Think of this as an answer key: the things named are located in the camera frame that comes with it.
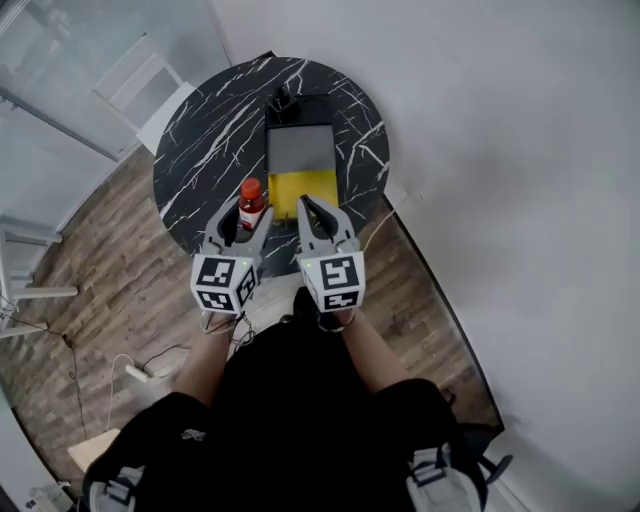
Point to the white furniture frame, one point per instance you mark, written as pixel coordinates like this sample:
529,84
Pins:
30,290

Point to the grey box lid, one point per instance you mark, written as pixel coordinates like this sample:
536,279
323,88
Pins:
302,170

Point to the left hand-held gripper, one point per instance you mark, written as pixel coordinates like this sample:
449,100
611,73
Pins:
222,285

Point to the black office chair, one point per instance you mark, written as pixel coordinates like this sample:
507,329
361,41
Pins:
487,460

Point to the person's right forearm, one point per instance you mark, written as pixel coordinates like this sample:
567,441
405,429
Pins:
372,350

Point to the light wooden board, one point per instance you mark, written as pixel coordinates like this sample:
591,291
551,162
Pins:
92,450

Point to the black stand with clamp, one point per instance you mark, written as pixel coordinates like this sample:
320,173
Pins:
300,105

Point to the person's left forearm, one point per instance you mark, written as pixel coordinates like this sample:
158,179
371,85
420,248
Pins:
202,360

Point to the red sauce bottle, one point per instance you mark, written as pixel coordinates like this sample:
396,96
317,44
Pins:
251,202

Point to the white chair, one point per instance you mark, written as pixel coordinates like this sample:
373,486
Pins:
145,90

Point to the person with headset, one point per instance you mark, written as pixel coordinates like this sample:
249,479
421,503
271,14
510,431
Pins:
300,425

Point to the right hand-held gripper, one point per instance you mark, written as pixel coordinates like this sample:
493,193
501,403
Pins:
335,280

